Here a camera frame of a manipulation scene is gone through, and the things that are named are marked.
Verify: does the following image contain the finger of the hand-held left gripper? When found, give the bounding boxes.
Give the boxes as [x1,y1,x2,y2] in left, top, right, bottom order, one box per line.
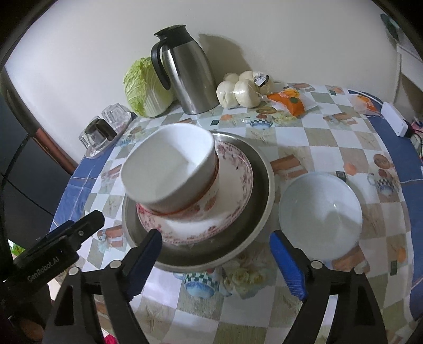
[45,210,105,252]

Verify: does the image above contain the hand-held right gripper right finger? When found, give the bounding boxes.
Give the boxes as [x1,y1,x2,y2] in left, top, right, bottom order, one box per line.
[269,230,389,344]

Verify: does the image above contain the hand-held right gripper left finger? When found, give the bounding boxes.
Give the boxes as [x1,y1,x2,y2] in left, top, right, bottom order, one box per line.
[41,228,163,344]

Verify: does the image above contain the white bowl with fruit print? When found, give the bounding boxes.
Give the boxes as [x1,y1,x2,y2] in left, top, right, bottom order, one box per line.
[278,172,363,262]

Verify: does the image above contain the stainless steel plate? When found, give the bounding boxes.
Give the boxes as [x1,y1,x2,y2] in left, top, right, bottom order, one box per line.
[122,131,275,273]

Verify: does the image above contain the floral rimmed white plate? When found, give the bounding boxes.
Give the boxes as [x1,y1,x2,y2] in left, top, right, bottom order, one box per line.
[136,141,254,246]

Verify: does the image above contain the red rimmed white bowl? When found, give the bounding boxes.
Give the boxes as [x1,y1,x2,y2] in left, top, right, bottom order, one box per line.
[121,123,220,216]

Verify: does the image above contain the clear glass cups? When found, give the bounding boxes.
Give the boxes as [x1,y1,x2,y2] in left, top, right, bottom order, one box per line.
[79,111,138,159]

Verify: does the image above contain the clear glass cup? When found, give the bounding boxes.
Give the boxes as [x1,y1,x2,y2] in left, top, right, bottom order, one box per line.
[102,103,132,130]

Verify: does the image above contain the napa cabbage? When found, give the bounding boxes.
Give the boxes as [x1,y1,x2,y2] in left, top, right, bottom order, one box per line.
[123,57,176,118]

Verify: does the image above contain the orange snack packet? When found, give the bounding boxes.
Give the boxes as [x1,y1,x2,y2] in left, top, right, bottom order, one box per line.
[267,89,320,118]

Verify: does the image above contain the clear packet with orange contents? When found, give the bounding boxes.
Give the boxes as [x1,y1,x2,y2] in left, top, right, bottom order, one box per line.
[352,94,384,116]

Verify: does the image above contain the white power strip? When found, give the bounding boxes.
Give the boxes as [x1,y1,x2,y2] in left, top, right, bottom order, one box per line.
[381,102,411,137]

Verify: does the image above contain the bag of steamed buns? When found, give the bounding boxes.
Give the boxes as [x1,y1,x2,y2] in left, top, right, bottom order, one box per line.
[216,70,274,109]

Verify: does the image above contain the stainless steel thermos jug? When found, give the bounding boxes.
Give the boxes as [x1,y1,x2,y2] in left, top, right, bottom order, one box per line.
[151,24,219,116]

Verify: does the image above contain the brown wooden rail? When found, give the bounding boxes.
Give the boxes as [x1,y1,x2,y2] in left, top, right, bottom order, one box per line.
[31,127,79,176]

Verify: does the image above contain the black cables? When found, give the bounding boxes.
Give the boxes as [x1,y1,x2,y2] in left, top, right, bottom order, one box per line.
[408,116,423,157]

